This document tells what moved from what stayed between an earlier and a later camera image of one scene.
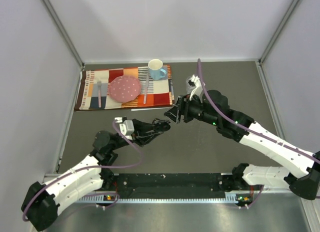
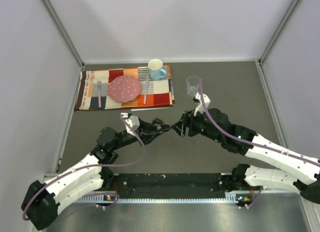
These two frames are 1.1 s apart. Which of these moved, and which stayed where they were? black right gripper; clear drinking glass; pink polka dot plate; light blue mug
Moved: black right gripper
Stayed: pink polka dot plate; light blue mug; clear drinking glass
